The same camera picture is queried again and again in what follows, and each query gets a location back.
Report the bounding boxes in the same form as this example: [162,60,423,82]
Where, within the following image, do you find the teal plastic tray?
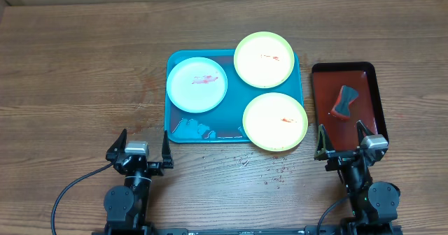
[164,49,304,143]

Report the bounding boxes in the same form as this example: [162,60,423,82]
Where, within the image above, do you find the red black sponge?
[330,85,358,120]

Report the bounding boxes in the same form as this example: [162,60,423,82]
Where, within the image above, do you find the yellow-green plate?
[242,92,308,152]
[234,31,295,89]

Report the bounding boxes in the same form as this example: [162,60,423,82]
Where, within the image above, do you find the black red-lined tray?
[311,62,388,151]

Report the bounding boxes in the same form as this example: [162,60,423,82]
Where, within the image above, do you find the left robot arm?
[104,129,174,235]

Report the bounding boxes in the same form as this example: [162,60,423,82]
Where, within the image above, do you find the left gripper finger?
[162,130,174,169]
[106,129,127,161]

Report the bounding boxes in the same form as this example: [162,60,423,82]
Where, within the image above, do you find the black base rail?
[91,224,403,235]

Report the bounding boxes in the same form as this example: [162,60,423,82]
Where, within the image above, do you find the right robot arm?
[314,120,402,234]

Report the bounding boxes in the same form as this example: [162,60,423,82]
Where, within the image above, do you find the light blue plate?
[167,57,228,113]

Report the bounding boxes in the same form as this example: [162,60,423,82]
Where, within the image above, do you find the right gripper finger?
[356,120,375,148]
[314,124,336,160]

